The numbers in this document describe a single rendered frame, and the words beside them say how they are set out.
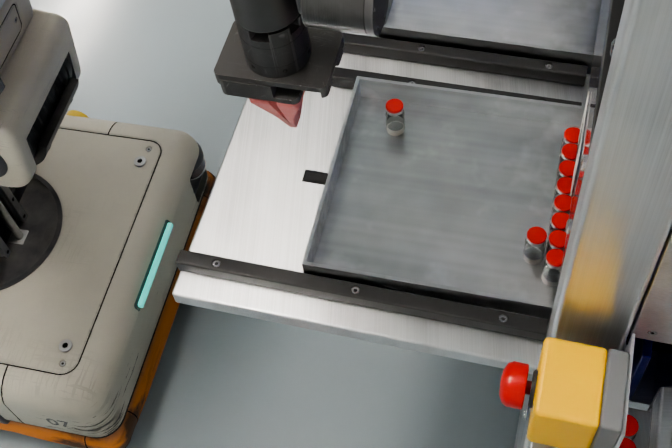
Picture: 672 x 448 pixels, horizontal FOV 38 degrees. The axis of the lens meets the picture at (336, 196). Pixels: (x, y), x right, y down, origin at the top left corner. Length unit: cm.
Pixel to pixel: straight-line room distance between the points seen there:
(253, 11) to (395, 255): 39
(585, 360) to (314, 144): 45
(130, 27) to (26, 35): 113
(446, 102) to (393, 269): 23
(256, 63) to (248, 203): 32
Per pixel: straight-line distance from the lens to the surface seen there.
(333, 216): 109
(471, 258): 105
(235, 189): 113
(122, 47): 254
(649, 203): 70
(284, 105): 85
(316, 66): 83
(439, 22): 126
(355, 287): 102
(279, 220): 109
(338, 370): 196
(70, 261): 186
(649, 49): 58
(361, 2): 74
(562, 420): 83
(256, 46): 80
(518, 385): 85
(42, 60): 145
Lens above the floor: 180
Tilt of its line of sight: 57 degrees down
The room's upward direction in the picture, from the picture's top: 9 degrees counter-clockwise
